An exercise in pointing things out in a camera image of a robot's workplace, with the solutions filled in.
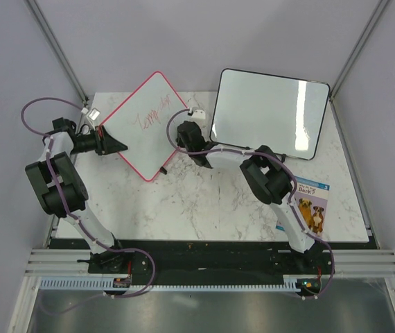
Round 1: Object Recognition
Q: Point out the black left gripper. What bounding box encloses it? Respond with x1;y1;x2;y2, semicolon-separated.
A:
70;126;128;157

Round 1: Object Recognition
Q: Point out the pink framed whiteboard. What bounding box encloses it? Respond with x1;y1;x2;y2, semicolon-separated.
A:
100;71;187;182

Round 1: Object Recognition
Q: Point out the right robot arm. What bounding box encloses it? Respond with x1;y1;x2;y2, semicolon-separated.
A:
176;121;323;273

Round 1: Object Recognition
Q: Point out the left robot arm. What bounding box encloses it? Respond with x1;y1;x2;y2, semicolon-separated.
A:
25;118;128;273

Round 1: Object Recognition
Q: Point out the black framed whiteboard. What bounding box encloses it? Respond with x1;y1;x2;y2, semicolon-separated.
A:
210;68;330;160

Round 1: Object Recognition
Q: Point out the dog picture book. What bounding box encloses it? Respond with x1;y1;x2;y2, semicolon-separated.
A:
294;177;330;236

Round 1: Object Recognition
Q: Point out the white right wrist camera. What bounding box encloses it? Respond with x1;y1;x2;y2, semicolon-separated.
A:
188;108;207;121

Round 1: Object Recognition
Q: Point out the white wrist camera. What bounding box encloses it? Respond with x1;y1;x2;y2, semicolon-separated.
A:
188;108;207;121
81;108;100;121

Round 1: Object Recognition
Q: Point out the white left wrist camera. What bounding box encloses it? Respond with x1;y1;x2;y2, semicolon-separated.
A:
81;108;100;121

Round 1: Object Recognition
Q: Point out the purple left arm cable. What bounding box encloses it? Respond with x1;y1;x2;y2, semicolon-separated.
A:
21;98;157;316

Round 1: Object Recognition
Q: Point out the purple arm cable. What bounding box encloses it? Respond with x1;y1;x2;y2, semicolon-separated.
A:
21;98;157;316
166;108;337;301

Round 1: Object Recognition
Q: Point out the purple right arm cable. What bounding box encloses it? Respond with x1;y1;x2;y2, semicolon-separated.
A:
166;108;337;301

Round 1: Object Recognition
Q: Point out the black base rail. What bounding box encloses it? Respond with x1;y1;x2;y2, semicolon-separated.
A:
86;238;335;278

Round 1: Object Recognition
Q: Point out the white slotted cable duct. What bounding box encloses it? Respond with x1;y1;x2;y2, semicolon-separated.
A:
39;276;321;292

